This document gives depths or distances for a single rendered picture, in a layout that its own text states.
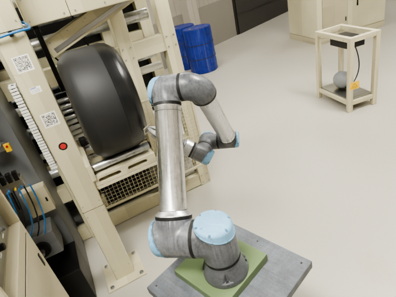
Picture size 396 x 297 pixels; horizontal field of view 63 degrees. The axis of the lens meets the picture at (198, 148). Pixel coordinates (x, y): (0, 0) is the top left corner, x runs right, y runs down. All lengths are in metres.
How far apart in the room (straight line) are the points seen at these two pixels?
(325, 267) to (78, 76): 1.76
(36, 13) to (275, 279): 1.71
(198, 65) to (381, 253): 4.50
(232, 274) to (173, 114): 0.67
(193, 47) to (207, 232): 4.93
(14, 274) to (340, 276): 1.69
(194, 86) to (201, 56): 4.63
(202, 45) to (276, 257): 4.79
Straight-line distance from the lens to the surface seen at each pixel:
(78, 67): 1.68
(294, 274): 1.44
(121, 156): 1.86
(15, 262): 1.51
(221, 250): 1.24
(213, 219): 1.25
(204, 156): 1.71
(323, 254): 2.30
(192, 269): 1.47
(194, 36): 5.86
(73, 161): 1.90
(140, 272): 2.41
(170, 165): 1.28
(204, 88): 1.31
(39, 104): 1.79
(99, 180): 1.89
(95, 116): 1.61
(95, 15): 2.16
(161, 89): 1.32
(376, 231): 2.48
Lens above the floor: 1.74
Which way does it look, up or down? 29 degrees down
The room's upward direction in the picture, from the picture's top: 14 degrees counter-clockwise
